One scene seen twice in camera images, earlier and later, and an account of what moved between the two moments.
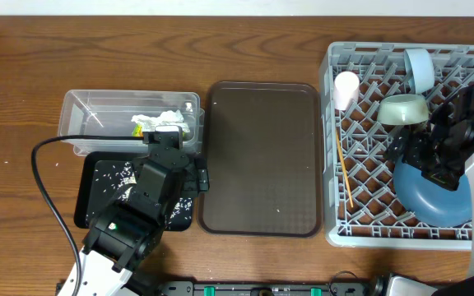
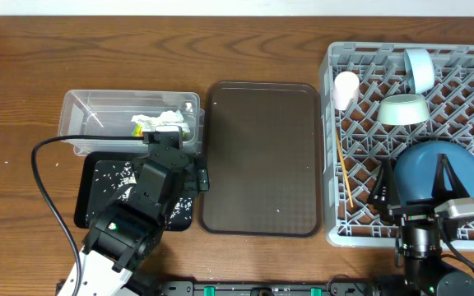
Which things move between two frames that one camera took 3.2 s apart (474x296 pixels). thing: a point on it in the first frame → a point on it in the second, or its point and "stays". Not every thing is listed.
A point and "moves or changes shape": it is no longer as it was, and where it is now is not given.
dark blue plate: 432,202 moves or changes shape
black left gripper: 198,178 stays
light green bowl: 402,109 stays
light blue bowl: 420,69 stays
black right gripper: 418,139 → 416,212
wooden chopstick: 345,173 stays
